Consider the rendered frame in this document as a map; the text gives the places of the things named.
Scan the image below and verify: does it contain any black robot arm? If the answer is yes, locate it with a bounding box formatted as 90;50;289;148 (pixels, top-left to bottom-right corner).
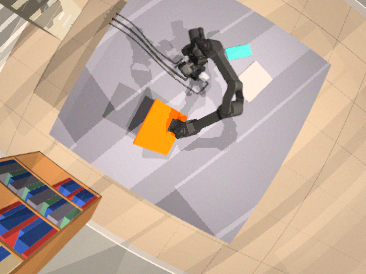
167;27;244;139

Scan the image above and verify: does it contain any turquoise rectangular block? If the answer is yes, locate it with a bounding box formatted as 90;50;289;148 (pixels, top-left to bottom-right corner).
225;45;252;60

